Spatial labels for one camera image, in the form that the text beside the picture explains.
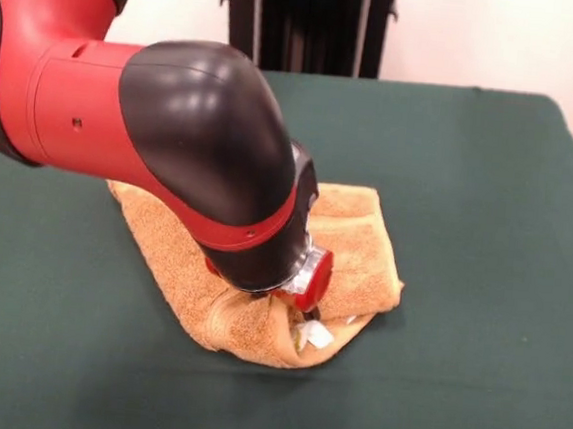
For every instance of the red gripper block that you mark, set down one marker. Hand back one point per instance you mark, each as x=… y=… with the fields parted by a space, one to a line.
x=321 y=278

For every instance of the tan terry towel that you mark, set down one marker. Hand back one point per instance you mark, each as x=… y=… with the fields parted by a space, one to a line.
x=362 y=261

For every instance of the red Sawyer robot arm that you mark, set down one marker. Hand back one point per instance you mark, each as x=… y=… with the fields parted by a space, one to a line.
x=197 y=141

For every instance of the dark green table cloth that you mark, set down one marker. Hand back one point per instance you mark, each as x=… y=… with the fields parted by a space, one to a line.
x=469 y=190

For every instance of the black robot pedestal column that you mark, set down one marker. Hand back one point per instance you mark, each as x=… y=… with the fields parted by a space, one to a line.
x=308 y=25

